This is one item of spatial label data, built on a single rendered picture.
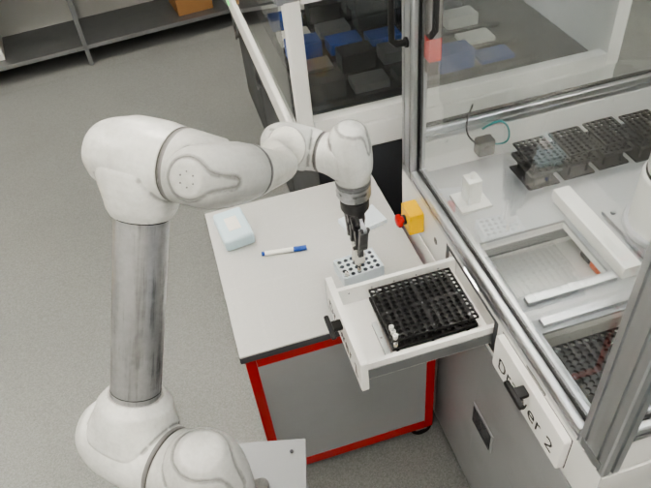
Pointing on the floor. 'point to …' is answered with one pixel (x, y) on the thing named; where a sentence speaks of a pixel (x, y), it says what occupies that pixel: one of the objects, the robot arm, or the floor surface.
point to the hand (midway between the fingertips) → (357, 252)
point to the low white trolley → (314, 325)
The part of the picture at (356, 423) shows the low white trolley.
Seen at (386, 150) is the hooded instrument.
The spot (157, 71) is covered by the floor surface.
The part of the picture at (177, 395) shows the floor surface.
